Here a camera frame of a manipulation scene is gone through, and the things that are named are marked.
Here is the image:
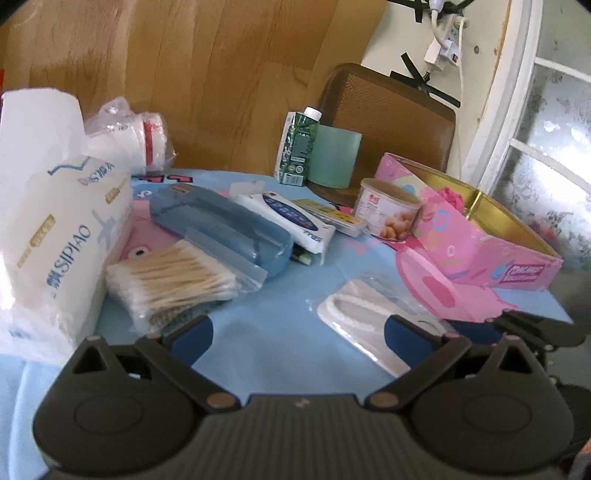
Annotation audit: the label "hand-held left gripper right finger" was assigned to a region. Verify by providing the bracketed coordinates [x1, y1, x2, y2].
[367, 314, 539, 413]

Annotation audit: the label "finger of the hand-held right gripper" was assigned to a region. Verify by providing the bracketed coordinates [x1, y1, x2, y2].
[450, 310, 587, 352]

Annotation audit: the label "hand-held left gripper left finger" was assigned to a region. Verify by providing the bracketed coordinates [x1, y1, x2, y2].
[69, 313, 241, 414]

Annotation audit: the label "clear bag with white cord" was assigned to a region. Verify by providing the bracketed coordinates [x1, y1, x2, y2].
[305, 272, 458, 377]

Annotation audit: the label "pink tin box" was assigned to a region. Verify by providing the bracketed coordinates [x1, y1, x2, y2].
[373, 152, 565, 292]

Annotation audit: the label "blue plastic pouch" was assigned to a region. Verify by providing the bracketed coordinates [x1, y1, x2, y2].
[148, 182, 296, 280]

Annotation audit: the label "yellow pack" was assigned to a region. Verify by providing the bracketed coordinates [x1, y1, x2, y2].
[293, 198, 368, 237]

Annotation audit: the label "white blue printed packet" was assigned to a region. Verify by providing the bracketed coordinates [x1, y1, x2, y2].
[235, 190, 337, 254]

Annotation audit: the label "bag of cotton swabs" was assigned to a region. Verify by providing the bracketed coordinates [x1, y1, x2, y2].
[105, 228, 269, 333]

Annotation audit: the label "white nut can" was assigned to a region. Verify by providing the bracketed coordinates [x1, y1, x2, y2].
[355, 178, 423, 243]

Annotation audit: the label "large white tissue pack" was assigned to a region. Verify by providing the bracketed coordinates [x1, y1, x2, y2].
[0, 89, 134, 367]

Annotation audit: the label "teal plastic cup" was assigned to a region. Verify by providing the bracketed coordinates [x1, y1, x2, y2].
[307, 124, 363, 189]

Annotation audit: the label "bagged white paper cups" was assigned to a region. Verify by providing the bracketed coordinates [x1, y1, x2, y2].
[83, 96, 178, 175]

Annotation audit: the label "green drink carton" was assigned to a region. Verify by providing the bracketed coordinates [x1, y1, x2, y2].
[272, 106, 322, 186]

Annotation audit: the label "black tape cross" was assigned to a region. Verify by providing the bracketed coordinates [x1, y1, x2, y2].
[399, 53, 461, 108]

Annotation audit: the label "wooden board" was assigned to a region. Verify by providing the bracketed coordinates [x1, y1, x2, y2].
[0, 0, 389, 178]

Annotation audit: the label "white power adapter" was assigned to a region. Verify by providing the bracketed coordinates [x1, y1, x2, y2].
[424, 37, 462, 72]

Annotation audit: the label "white power strip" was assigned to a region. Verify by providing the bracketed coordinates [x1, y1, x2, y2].
[431, 8, 468, 29]

